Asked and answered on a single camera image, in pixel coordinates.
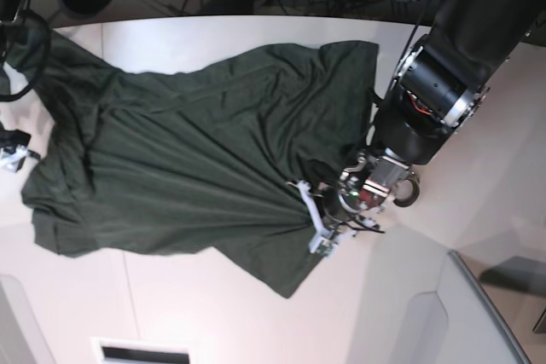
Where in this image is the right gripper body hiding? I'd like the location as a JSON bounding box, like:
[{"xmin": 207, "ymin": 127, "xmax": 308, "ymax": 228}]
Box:
[{"xmin": 1, "ymin": 126, "xmax": 32, "ymax": 158}]

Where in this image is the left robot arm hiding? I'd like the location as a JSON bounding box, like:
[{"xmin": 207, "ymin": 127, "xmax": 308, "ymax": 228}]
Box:
[{"xmin": 296, "ymin": 0, "xmax": 545, "ymax": 257}]

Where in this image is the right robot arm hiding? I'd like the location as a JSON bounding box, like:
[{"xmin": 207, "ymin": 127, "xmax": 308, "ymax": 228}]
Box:
[{"xmin": 1, "ymin": 0, "xmax": 51, "ymax": 173}]

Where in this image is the dark green t-shirt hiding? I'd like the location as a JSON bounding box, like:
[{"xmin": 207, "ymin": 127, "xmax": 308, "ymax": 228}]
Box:
[{"xmin": 21, "ymin": 33, "xmax": 379, "ymax": 298}]

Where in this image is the grey tape roll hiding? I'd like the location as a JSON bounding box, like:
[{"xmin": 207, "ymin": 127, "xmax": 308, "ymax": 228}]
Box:
[{"xmin": 394, "ymin": 173, "xmax": 421, "ymax": 208}]

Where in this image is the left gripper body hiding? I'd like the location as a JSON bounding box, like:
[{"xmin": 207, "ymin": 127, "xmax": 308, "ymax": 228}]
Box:
[{"xmin": 317, "ymin": 184, "xmax": 371, "ymax": 232}]

